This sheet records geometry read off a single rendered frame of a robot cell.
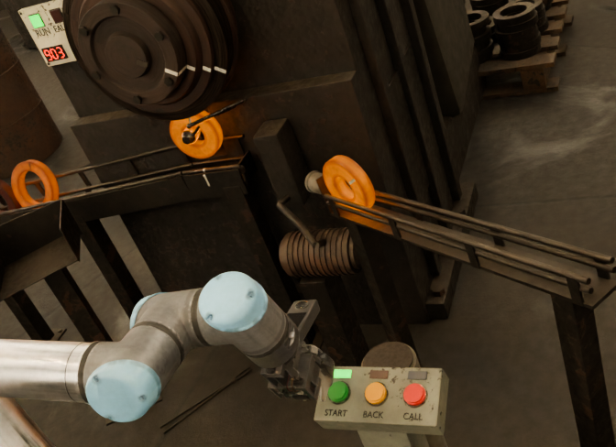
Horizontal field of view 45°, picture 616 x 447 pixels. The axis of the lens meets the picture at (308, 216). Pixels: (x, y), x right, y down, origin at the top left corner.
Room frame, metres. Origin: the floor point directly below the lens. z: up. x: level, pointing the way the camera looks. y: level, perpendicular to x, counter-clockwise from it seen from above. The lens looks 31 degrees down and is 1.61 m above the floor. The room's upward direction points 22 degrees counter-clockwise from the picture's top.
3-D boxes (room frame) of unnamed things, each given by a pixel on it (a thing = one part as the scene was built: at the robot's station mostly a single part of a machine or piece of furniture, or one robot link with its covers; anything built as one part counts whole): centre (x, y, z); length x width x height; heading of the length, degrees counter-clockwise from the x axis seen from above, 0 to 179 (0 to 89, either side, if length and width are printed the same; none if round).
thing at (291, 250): (1.69, 0.00, 0.27); 0.22 x 0.13 x 0.53; 59
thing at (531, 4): (3.57, -0.96, 0.22); 1.20 x 0.81 x 0.44; 57
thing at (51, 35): (2.24, 0.45, 1.15); 0.26 x 0.02 x 0.18; 59
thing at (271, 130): (1.87, 0.01, 0.68); 0.11 x 0.08 x 0.24; 149
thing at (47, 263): (2.01, 0.80, 0.36); 0.26 x 0.20 x 0.72; 94
